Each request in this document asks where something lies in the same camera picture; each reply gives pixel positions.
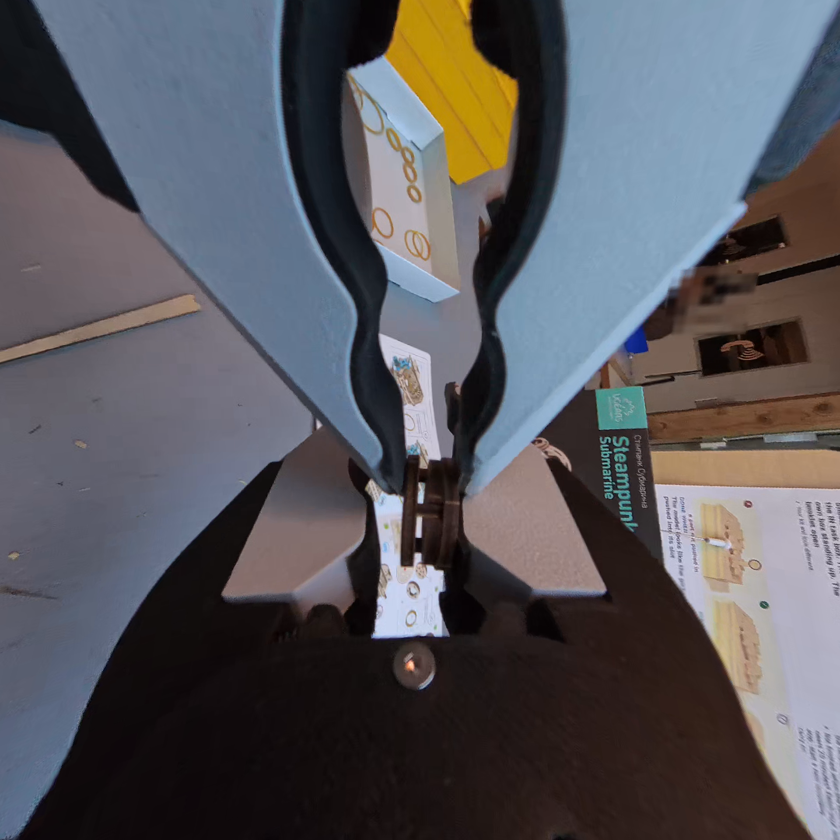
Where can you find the dark model kit box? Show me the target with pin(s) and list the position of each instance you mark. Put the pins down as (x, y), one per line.
(581, 426)

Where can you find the yellow plastic bin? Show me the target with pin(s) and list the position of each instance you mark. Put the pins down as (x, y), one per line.
(453, 85)

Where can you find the grey desk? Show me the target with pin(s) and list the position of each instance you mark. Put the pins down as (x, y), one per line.
(131, 459)

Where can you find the thin wooden strip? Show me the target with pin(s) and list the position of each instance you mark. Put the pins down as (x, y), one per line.
(105, 326)

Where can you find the wooden gear assembly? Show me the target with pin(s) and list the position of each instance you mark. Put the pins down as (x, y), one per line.
(410, 525)

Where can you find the set of wooden rings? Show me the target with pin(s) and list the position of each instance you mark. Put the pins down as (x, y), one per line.
(382, 223)

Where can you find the light plywood sheet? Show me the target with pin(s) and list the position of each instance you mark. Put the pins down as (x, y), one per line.
(741, 469)

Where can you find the blue storage bin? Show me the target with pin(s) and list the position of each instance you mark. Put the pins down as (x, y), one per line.
(636, 342)

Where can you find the white cardboard tray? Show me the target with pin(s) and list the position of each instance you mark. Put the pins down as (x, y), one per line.
(400, 203)

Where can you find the illustrated instruction booklet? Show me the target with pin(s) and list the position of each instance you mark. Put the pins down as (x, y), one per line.
(420, 400)

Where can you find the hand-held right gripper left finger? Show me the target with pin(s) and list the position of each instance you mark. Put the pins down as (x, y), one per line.
(295, 525)

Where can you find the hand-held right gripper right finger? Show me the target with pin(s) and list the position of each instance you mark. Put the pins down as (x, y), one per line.
(531, 538)

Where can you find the large white instruction sheet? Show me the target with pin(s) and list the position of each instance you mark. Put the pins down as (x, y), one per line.
(787, 656)

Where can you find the wooden beam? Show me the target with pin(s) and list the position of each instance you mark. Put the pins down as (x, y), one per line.
(754, 417)

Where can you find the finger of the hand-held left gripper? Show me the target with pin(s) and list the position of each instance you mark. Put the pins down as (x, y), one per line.
(623, 164)
(216, 164)

